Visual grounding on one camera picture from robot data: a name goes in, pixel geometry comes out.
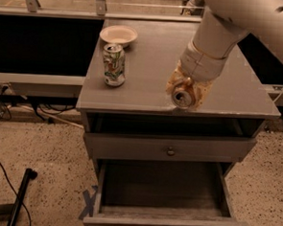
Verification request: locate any grey open middle drawer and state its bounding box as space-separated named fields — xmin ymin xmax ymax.
xmin=83 ymin=160 xmax=248 ymax=226

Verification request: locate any black floor cable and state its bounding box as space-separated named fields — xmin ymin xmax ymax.
xmin=0 ymin=148 xmax=37 ymax=226

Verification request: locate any green white soda can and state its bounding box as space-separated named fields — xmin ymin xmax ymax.
xmin=103 ymin=43 xmax=126 ymax=86

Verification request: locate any grey wooden drawer cabinet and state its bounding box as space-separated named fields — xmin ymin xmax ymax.
xmin=77 ymin=20 xmax=280 ymax=164

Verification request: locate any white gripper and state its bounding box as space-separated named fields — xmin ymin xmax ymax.
xmin=166 ymin=41 xmax=226 ymax=108

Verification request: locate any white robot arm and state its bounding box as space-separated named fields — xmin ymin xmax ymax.
xmin=166 ymin=0 xmax=283 ymax=109

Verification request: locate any round top drawer knob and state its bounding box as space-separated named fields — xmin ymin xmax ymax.
xmin=167 ymin=147 xmax=176 ymax=156

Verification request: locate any orange soda can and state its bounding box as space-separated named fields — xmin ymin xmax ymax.
xmin=172 ymin=85 xmax=196 ymax=109

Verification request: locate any grey top drawer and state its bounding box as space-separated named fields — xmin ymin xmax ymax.
xmin=84 ymin=113 xmax=256 ymax=163

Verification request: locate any white paper bowl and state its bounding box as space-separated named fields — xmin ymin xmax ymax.
xmin=99 ymin=25 xmax=138 ymax=48

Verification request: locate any blue tape cross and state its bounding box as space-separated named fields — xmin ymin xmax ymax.
xmin=79 ymin=185 xmax=99 ymax=219

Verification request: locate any black cable bundle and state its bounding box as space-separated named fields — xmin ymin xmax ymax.
xmin=0 ymin=83 xmax=79 ymax=126

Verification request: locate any black metal stand leg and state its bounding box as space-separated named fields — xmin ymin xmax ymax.
xmin=0 ymin=169 xmax=37 ymax=226

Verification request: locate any grey metal railing frame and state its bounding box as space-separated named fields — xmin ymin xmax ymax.
xmin=0 ymin=0 xmax=283 ymax=113

